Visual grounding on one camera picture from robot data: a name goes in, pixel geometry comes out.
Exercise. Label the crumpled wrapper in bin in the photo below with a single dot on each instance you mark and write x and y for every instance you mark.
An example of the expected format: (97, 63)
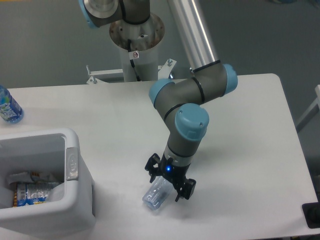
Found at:
(31, 177)

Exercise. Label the blue can in bin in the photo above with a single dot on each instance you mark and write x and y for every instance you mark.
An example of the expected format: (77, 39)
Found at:
(27, 194)

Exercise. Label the blue labelled water bottle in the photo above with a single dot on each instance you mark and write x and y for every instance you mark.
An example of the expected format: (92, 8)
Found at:
(10, 111)

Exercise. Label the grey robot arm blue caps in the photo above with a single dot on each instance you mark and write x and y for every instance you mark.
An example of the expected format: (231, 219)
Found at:
(178, 104)

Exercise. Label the white plastic trash can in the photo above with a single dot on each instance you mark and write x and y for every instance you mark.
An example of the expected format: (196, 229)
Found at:
(56, 151)

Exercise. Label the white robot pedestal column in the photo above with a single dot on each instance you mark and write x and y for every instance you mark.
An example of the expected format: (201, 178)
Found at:
(138, 44)

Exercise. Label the white metal frame bracket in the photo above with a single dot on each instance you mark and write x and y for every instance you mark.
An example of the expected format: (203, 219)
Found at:
(170, 69)

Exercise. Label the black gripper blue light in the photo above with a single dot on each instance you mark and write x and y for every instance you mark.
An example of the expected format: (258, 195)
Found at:
(175, 173)

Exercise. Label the white frame at right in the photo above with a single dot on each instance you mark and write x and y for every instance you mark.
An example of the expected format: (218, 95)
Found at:
(310, 112)

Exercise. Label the black object at table edge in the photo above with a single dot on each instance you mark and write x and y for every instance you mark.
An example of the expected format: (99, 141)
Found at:
(312, 214)

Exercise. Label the clear plastic bottle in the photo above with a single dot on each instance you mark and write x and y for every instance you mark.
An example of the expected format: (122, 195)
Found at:
(157, 193)

